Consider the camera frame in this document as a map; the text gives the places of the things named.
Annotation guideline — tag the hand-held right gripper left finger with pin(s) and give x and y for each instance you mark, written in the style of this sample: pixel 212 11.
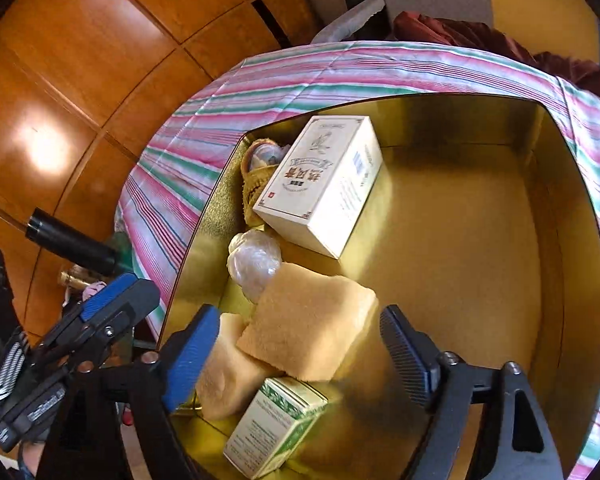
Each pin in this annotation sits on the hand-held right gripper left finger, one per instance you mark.
pixel 190 355

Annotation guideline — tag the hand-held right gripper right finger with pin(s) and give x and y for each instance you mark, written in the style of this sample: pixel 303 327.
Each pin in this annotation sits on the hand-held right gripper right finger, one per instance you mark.
pixel 405 355

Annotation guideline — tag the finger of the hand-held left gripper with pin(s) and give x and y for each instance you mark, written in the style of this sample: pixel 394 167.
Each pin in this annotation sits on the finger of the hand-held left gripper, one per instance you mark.
pixel 105 295
pixel 135 305

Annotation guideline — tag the yellow sponge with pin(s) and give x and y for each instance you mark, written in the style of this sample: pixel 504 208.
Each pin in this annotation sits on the yellow sponge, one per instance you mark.
pixel 225 370

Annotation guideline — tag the gold tin box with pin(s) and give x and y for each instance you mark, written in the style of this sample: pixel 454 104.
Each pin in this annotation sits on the gold tin box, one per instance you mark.
pixel 455 260

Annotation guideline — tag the green and white carton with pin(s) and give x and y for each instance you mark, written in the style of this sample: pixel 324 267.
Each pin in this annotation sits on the green and white carton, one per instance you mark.
pixel 275 425

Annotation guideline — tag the white plastic-wrapped bundle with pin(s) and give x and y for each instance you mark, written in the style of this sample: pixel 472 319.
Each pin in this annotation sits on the white plastic-wrapped bundle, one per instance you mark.
pixel 255 260

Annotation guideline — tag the yellow knit sock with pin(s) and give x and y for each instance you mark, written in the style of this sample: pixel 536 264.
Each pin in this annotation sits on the yellow knit sock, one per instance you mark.
pixel 255 192

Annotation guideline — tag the white printed carton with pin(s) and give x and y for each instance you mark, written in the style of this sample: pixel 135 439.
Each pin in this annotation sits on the white printed carton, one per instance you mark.
pixel 320 190

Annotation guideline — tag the purple rolled sock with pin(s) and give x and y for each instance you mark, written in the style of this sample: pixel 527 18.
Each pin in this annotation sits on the purple rolled sock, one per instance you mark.
pixel 94 290

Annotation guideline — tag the gold-capped bottle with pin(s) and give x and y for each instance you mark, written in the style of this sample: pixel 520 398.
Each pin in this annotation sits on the gold-capped bottle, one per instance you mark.
pixel 75 277

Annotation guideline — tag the black tube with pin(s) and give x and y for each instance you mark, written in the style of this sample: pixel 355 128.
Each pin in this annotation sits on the black tube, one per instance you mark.
pixel 70 245

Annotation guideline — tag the striped bed sheet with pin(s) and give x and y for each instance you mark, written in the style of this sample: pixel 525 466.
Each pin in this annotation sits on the striped bed sheet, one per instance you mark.
pixel 190 125

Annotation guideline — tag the wooden wardrobe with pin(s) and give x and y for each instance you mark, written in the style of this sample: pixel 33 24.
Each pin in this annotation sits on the wooden wardrobe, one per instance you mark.
pixel 80 85

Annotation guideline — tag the maroon blanket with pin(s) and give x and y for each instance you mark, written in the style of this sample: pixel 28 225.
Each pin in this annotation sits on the maroon blanket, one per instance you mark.
pixel 470 35

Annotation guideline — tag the white padded bed rail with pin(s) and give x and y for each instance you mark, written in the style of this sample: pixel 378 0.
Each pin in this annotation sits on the white padded bed rail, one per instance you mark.
pixel 352 17

